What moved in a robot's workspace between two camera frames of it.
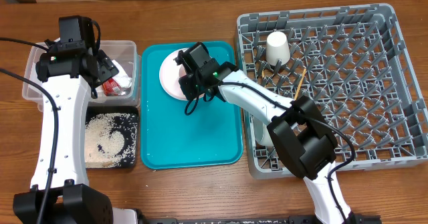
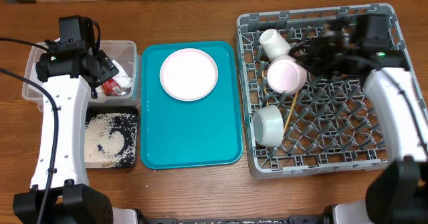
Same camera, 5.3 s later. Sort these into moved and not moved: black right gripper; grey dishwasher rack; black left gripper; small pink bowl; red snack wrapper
Moved: small pink bowl; black right gripper
Not moved: grey dishwasher rack; red snack wrapper; black left gripper
